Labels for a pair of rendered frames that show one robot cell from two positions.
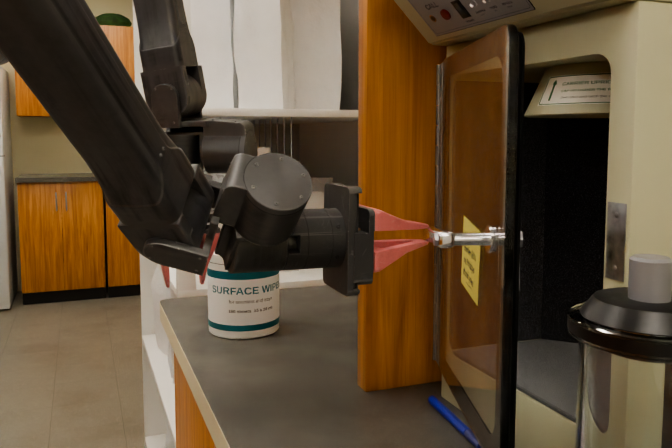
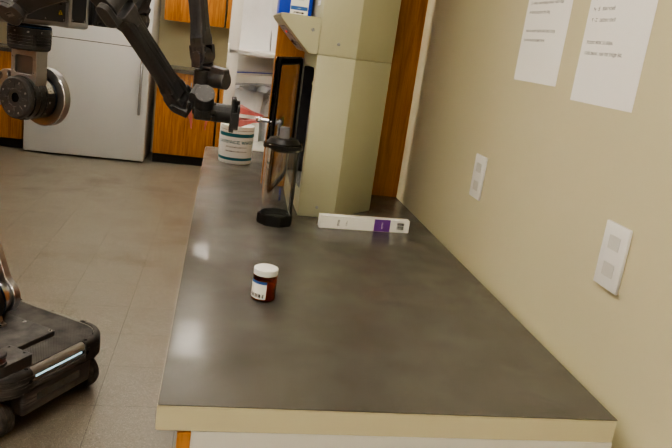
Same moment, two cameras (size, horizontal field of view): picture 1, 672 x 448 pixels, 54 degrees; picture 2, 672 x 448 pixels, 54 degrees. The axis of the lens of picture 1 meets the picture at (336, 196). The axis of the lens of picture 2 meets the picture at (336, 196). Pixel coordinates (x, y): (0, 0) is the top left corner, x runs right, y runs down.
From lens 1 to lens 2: 1.44 m
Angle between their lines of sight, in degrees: 13
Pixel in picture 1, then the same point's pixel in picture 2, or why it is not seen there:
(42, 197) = not seen: hidden behind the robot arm
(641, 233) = (313, 126)
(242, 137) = (222, 75)
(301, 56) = not seen: hidden behind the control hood
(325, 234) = (223, 112)
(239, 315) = (229, 152)
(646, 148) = (317, 100)
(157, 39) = (196, 33)
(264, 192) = (199, 95)
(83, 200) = not seen: hidden behind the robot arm
